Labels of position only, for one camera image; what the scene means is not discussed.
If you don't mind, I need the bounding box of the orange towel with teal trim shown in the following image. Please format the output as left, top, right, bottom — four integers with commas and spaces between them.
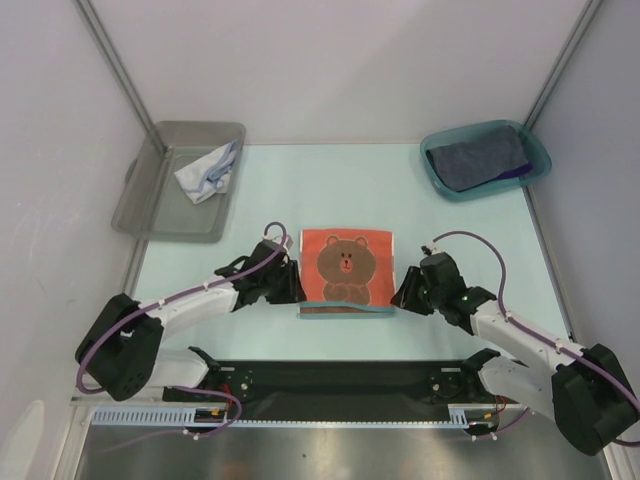
299, 228, 396, 319

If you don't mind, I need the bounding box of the dark blue-grey towel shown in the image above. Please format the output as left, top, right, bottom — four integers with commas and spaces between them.
427, 126, 532, 192

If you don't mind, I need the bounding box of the purple microfiber towel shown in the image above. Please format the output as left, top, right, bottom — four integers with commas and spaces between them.
494, 163, 533, 181

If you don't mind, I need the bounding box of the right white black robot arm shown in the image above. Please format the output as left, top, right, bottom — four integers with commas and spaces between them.
391, 252, 639, 456

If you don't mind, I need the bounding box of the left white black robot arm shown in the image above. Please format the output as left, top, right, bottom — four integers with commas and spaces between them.
75, 239, 306, 402

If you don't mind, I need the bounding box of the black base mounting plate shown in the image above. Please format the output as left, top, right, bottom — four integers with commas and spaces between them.
162, 360, 514, 405

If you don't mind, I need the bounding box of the grey plastic bin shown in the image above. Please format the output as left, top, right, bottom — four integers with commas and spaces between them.
111, 121, 246, 243

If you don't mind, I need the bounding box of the light blue towel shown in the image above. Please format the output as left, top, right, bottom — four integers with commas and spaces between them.
174, 141, 238, 205

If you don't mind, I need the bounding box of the teal transparent plastic tray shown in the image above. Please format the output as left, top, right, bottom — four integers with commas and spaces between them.
419, 120, 552, 202

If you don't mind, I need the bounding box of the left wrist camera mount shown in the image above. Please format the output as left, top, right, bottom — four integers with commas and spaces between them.
273, 235, 294, 252

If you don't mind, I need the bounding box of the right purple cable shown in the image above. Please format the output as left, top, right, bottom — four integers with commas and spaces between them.
430, 230, 640, 447

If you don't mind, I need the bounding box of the right aluminium corner post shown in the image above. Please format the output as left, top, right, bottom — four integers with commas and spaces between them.
524, 0, 606, 130

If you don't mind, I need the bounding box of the aluminium corner post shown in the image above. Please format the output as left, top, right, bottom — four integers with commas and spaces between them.
524, 0, 606, 130
72, 0, 161, 143

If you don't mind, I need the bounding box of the left aluminium corner post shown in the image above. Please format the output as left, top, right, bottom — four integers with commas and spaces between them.
72, 0, 161, 143

